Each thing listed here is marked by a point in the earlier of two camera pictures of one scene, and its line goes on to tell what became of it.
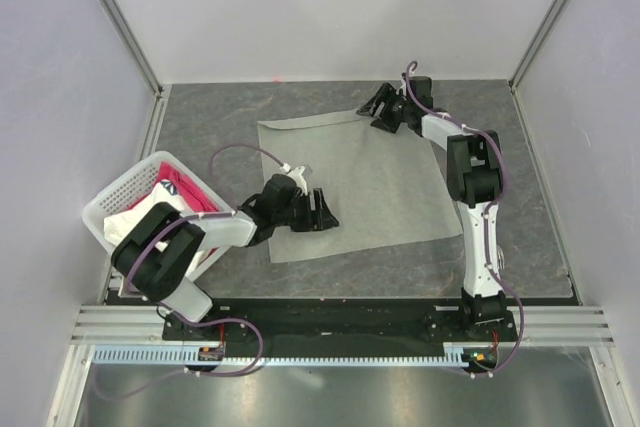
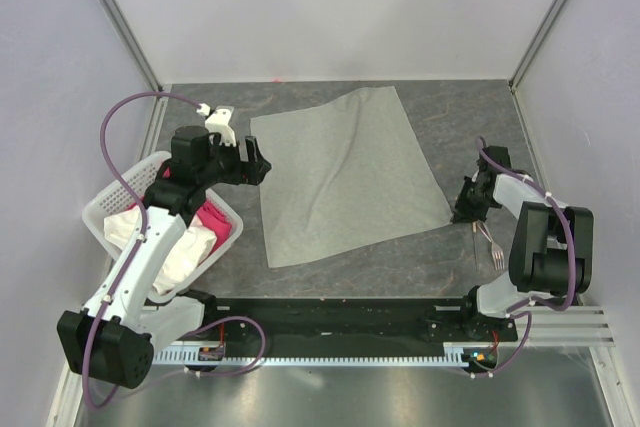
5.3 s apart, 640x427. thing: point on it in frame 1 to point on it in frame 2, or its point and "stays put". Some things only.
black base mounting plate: (337, 328) stays put
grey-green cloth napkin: (384, 187) stays put
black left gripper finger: (321, 212) to (256, 166)
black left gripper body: (298, 215) to (224, 167)
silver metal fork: (500, 257) stays put
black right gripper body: (406, 108) to (472, 206)
